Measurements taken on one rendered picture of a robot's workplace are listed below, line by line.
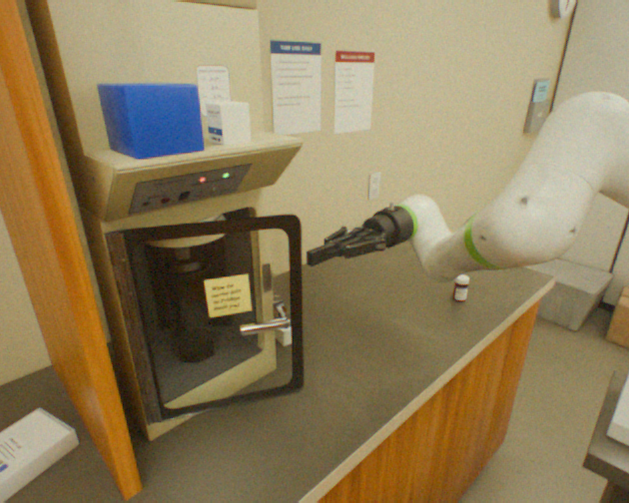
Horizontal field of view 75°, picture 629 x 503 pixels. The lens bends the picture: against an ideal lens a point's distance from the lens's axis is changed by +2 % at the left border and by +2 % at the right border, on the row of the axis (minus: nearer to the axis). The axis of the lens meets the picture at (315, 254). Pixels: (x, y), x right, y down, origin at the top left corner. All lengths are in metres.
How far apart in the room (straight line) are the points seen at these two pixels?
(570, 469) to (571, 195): 1.81
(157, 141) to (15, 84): 0.15
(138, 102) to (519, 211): 0.52
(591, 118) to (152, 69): 0.64
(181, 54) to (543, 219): 0.58
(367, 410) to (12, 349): 0.86
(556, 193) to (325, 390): 0.64
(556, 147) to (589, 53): 2.73
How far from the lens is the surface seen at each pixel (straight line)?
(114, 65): 0.70
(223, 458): 0.89
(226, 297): 0.75
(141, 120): 0.59
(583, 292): 3.15
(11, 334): 1.23
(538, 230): 0.63
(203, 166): 0.64
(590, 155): 0.70
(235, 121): 0.69
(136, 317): 0.77
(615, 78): 3.36
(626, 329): 3.27
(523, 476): 2.23
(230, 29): 0.79
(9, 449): 1.01
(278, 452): 0.89
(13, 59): 0.58
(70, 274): 0.63
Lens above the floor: 1.62
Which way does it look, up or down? 24 degrees down
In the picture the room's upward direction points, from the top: straight up
